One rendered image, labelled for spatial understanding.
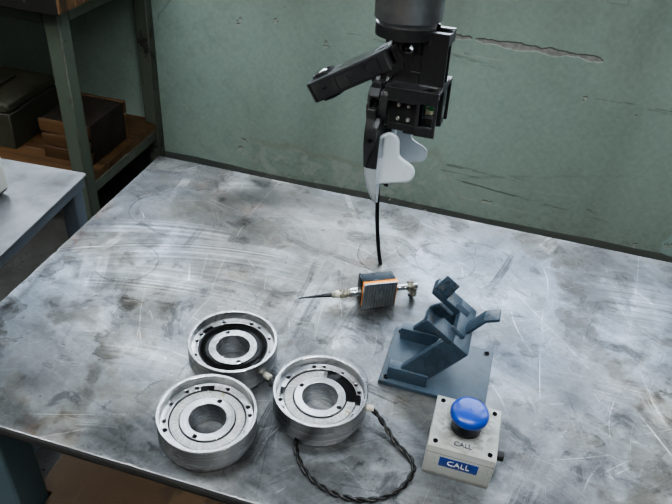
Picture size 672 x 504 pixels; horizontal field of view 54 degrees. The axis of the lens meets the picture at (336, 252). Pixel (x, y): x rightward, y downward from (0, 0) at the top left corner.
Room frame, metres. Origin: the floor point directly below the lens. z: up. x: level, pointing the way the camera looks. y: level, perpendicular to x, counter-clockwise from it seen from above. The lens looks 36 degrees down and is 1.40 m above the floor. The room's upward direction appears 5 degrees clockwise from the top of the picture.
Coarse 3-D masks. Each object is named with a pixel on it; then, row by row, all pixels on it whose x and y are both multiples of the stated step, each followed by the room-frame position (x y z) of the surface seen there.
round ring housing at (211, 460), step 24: (192, 384) 0.50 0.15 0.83; (216, 384) 0.50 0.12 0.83; (240, 384) 0.50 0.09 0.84; (168, 408) 0.46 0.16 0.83; (192, 408) 0.47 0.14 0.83; (216, 408) 0.47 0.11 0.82; (168, 432) 0.43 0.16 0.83; (192, 432) 0.44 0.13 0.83; (216, 432) 0.44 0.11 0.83; (168, 456) 0.41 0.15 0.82; (192, 456) 0.40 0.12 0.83; (216, 456) 0.41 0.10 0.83; (240, 456) 0.43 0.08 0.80
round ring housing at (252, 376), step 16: (208, 320) 0.60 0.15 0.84; (224, 320) 0.61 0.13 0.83; (240, 320) 0.61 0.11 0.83; (256, 320) 0.61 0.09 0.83; (192, 336) 0.57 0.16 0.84; (224, 336) 0.58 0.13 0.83; (240, 336) 0.58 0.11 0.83; (272, 336) 0.58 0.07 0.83; (192, 352) 0.54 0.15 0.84; (224, 352) 0.58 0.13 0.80; (240, 352) 0.58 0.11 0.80; (272, 352) 0.55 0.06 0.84; (192, 368) 0.53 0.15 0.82; (208, 368) 0.52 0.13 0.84; (256, 368) 0.52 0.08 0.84; (272, 368) 0.55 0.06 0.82; (256, 384) 0.53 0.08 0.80
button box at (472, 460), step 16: (448, 400) 0.50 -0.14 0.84; (448, 416) 0.47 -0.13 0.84; (496, 416) 0.48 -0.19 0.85; (432, 432) 0.45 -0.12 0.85; (448, 432) 0.45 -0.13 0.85; (464, 432) 0.45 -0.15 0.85; (480, 432) 0.45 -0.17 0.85; (496, 432) 0.46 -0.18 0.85; (432, 448) 0.43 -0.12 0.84; (448, 448) 0.43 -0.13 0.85; (464, 448) 0.43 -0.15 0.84; (480, 448) 0.43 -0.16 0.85; (496, 448) 0.44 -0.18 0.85; (432, 464) 0.43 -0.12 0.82; (448, 464) 0.43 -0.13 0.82; (464, 464) 0.43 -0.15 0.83; (480, 464) 0.42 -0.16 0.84; (464, 480) 0.42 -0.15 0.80; (480, 480) 0.42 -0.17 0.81
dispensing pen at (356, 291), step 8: (376, 272) 0.71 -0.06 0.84; (384, 272) 0.72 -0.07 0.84; (392, 272) 0.72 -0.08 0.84; (360, 280) 0.70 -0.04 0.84; (368, 280) 0.70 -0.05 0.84; (376, 280) 0.70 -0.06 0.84; (352, 288) 0.69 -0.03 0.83; (360, 288) 0.70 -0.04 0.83; (400, 288) 0.71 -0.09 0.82; (408, 288) 0.71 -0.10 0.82; (416, 288) 0.72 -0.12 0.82; (312, 296) 0.68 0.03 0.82; (320, 296) 0.68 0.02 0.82; (328, 296) 0.68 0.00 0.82; (336, 296) 0.68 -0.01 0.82; (344, 296) 0.68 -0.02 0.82; (352, 296) 0.69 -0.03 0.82; (360, 296) 0.69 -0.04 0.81; (360, 304) 0.69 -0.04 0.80
